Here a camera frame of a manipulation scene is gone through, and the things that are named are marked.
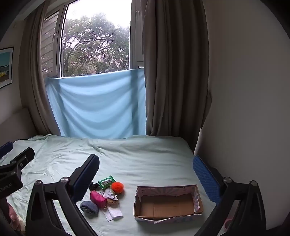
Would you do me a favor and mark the orange furry pompom keychain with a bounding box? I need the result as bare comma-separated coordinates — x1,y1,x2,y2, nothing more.
110,182,125,194

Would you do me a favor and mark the green wet wipes packet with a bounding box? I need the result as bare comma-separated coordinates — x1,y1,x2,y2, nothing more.
97,175,116,190

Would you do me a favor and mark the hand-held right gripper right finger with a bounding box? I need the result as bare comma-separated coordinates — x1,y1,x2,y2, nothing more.
192,155,266,236

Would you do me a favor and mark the framed wall poster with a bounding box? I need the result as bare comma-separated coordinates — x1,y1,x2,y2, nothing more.
0,47,14,89

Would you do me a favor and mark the light grey cloth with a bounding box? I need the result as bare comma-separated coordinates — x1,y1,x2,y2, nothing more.
100,189,119,201

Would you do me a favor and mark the light blue hanging cloth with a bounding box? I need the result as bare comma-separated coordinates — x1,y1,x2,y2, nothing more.
46,69,147,139

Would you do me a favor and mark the pink cloth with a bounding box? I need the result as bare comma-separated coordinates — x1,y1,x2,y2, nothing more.
7,203,24,231

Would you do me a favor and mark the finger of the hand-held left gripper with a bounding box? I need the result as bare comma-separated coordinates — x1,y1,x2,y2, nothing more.
0,141,14,157
0,147,35,175

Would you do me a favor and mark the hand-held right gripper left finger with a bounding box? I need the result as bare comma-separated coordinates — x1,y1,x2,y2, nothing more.
25,154,100,236

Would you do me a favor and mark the cardboard box with pastel print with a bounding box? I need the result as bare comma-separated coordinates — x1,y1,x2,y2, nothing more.
133,184,204,224

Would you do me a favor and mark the brown curtain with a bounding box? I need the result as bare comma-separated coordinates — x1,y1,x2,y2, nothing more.
143,0,213,137
19,2,61,137

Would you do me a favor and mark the pink fabric pouch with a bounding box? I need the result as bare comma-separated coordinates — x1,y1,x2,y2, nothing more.
90,191,107,208

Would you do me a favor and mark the white textured cloth strip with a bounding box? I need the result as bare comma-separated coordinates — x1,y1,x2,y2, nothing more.
102,203,123,221

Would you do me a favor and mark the pale green bed sheet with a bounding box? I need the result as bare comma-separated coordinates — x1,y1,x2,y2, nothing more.
0,134,227,236

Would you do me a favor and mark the white framed window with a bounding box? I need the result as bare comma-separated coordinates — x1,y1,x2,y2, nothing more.
41,0,145,79

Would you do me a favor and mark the rolled blue sock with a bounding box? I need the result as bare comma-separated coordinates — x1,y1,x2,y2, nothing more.
80,201,99,218

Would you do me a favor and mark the beige headboard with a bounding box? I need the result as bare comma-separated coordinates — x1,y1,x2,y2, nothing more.
0,108,37,147

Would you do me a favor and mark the white louvered shutter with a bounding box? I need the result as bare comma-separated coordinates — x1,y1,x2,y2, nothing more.
41,10,62,76

